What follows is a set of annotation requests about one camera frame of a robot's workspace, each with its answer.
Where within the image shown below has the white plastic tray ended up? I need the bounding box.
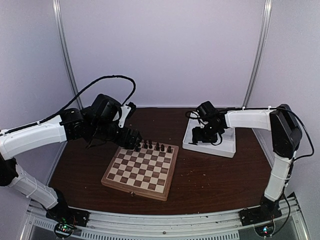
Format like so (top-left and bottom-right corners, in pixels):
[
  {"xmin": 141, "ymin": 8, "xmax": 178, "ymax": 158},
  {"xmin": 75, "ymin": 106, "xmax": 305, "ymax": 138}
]
[{"xmin": 182, "ymin": 111, "xmax": 236, "ymax": 158}]

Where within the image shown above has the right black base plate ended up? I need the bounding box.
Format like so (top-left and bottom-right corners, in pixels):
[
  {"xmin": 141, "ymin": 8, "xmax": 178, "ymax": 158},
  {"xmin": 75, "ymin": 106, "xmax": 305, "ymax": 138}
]
[{"xmin": 238, "ymin": 206, "xmax": 282, "ymax": 226}]

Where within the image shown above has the wooden chessboard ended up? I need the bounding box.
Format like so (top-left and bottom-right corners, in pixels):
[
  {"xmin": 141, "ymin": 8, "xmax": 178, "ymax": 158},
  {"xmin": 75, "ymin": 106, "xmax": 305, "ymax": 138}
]
[{"xmin": 101, "ymin": 143, "xmax": 179, "ymax": 201}]

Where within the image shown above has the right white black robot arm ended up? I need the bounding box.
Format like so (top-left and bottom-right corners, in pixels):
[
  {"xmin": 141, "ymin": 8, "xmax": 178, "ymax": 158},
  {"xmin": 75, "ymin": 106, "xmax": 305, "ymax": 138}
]
[{"xmin": 183, "ymin": 101, "xmax": 302, "ymax": 221}]

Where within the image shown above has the aluminium front rail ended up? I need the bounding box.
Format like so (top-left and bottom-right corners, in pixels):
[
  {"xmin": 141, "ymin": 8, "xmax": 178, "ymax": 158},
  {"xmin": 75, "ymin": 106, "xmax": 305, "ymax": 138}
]
[{"xmin": 18, "ymin": 197, "xmax": 311, "ymax": 240}]

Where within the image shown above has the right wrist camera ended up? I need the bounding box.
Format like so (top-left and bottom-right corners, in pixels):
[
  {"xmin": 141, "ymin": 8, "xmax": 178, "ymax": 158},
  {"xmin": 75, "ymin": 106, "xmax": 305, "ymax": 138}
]
[{"xmin": 196, "ymin": 101, "xmax": 217, "ymax": 118}]

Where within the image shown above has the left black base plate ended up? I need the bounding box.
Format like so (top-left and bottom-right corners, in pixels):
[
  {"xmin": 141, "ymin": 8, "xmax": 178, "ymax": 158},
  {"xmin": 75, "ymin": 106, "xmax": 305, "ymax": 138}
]
[{"xmin": 45, "ymin": 206, "xmax": 90, "ymax": 227}]

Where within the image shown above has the left circuit board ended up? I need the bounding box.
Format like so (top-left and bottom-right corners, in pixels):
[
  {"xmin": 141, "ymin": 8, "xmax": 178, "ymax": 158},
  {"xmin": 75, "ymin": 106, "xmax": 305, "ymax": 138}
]
[{"xmin": 53, "ymin": 222, "xmax": 76, "ymax": 238}]

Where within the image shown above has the left aluminium corner post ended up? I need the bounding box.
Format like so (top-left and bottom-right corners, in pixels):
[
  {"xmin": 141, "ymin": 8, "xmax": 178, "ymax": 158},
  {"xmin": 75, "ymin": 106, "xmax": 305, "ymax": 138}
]
[{"xmin": 52, "ymin": 0, "xmax": 79, "ymax": 97}]

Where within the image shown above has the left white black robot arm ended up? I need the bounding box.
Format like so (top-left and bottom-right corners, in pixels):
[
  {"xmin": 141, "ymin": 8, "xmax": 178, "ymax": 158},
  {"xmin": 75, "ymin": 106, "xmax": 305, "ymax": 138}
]
[{"xmin": 0, "ymin": 94, "xmax": 142, "ymax": 222}]

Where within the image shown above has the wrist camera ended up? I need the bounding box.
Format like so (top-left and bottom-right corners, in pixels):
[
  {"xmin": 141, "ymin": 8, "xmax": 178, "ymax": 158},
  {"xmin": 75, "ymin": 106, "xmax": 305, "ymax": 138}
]
[
  {"xmin": 196, "ymin": 101, "xmax": 217, "ymax": 118},
  {"xmin": 91, "ymin": 93, "xmax": 121, "ymax": 121}
]

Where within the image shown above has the right circuit board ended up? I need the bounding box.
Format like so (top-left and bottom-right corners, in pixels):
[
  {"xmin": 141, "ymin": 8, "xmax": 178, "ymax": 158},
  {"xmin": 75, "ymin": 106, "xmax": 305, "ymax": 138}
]
[{"xmin": 254, "ymin": 223, "xmax": 275, "ymax": 238}]

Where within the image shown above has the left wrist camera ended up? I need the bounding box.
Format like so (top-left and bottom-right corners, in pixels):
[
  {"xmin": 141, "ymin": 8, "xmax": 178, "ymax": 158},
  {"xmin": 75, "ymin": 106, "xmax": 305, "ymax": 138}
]
[{"xmin": 91, "ymin": 93, "xmax": 121, "ymax": 121}]

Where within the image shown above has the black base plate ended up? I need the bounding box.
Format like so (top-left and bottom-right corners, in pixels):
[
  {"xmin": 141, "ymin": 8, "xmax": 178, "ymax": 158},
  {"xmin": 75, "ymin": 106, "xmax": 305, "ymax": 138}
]
[
  {"xmin": 45, "ymin": 206, "xmax": 90, "ymax": 227},
  {"xmin": 238, "ymin": 206, "xmax": 282, "ymax": 226}
]

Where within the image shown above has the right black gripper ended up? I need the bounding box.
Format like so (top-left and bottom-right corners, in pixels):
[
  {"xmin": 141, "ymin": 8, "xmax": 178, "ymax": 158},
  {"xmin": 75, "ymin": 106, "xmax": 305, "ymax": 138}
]
[{"xmin": 193, "ymin": 122, "xmax": 222, "ymax": 143}]

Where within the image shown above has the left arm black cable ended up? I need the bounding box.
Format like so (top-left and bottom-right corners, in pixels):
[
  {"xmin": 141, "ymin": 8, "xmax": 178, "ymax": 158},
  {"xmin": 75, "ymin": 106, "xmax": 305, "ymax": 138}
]
[{"xmin": 37, "ymin": 74, "xmax": 138, "ymax": 125}]

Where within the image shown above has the right aluminium corner post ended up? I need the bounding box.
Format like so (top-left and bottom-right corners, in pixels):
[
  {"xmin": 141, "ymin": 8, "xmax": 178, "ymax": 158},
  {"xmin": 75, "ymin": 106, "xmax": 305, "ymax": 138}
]
[{"xmin": 242, "ymin": 0, "xmax": 273, "ymax": 107}]

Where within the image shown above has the circuit board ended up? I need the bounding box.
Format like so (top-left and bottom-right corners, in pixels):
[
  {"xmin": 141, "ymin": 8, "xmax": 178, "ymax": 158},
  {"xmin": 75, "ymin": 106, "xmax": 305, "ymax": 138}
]
[
  {"xmin": 53, "ymin": 222, "xmax": 76, "ymax": 238},
  {"xmin": 254, "ymin": 223, "xmax": 275, "ymax": 238}
]

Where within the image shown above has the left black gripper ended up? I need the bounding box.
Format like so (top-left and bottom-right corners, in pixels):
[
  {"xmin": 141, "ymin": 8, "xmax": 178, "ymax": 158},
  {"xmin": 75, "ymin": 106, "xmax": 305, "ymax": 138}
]
[{"xmin": 90, "ymin": 121, "xmax": 142, "ymax": 150}]

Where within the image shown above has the aluminium corner post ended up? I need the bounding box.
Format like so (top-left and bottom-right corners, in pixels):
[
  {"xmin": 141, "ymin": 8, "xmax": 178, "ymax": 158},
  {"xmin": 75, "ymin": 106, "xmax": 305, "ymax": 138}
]
[
  {"xmin": 52, "ymin": 0, "xmax": 79, "ymax": 97},
  {"xmin": 242, "ymin": 0, "xmax": 273, "ymax": 107}
]

